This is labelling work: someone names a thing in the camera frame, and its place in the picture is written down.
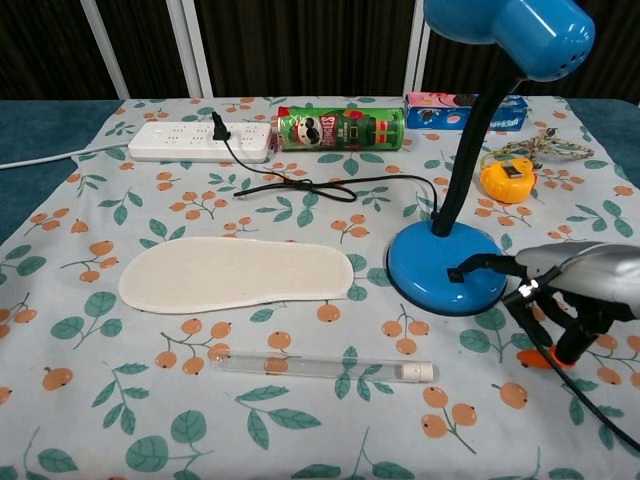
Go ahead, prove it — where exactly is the dark pleated curtain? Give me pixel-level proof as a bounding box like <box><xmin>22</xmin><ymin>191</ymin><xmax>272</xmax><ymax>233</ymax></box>
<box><xmin>0</xmin><ymin>0</ymin><xmax>640</xmax><ymax>107</ymax></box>

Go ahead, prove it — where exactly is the white felt shoe insole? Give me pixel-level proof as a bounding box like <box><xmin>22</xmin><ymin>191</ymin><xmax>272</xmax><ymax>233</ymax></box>
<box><xmin>117</xmin><ymin>236</ymin><xmax>355</xmax><ymax>316</ymax></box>

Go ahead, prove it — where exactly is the white frame post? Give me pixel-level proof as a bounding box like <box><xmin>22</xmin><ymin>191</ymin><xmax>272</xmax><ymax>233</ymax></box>
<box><xmin>401</xmin><ymin>0</ymin><xmax>432</xmax><ymax>99</ymax></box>
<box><xmin>79</xmin><ymin>0</ymin><xmax>132</xmax><ymax>100</ymax></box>
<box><xmin>166</xmin><ymin>0</ymin><xmax>213</xmax><ymax>99</ymax></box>

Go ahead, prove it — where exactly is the braided beige rope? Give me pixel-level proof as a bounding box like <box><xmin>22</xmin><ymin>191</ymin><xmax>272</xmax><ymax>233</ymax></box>
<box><xmin>481</xmin><ymin>126</ymin><xmax>597</xmax><ymax>172</ymax></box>

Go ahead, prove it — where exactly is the white power strip cable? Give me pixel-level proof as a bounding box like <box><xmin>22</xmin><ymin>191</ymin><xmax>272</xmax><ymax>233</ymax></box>
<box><xmin>0</xmin><ymin>144</ymin><xmax>132</xmax><ymax>171</ymax></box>

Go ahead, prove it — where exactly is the blue pink Oreo box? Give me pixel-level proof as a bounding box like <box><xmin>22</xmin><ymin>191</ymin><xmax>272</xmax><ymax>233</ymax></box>
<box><xmin>404</xmin><ymin>91</ymin><xmax>530</xmax><ymax>133</ymax></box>

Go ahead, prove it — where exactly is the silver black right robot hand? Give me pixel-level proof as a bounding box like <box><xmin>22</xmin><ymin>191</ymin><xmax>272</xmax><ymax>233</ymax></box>
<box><xmin>447</xmin><ymin>240</ymin><xmax>640</xmax><ymax>370</ymax></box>

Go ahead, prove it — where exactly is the black robot hand cable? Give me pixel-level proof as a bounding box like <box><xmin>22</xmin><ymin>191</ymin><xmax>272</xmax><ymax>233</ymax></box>
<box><xmin>501</xmin><ymin>284</ymin><xmax>640</xmax><ymax>451</ymax></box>

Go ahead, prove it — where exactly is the black lamp power cord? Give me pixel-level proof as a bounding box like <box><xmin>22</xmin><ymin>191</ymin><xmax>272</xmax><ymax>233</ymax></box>
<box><xmin>211</xmin><ymin>110</ymin><xmax>441</xmax><ymax>217</ymax></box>

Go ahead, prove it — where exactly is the floral leaf print tablecloth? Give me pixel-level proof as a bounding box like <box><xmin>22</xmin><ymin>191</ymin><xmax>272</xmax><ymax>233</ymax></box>
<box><xmin>0</xmin><ymin>95</ymin><xmax>640</xmax><ymax>480</ymax></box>

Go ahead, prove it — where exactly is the white power strip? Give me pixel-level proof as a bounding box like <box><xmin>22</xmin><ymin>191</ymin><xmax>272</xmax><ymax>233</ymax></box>
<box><xmin>127</xmin><ymin>121</ymin><xmax>272</xmax><ymax>164</ymax></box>

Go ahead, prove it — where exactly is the clear tube with white cap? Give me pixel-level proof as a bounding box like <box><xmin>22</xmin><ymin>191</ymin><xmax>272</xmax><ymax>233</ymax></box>
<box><xmin>209</xmin><ymin>349</ymin><xmax>441</xmax><ymax>386</ymax></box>

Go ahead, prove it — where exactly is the yellow tape measure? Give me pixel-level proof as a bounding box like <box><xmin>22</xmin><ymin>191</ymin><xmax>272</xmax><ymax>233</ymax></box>
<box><xmin>479</xmin><ymin>158</ymin><xmax>537</xmax><ymax>203</ymax></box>

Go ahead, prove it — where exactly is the blue desk lamp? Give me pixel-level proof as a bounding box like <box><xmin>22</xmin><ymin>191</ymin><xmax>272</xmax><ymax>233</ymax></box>
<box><xmin>385</xmin><ymin>0</ymin><xmax>597</xmax><ymax>317</ymax></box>

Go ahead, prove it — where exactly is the green Pringles can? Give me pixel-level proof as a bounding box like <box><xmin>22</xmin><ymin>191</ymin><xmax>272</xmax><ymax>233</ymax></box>
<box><xmin>269</xmin><ymin>105</ymin><xmax>407</xmax><ymax>154</ymax></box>

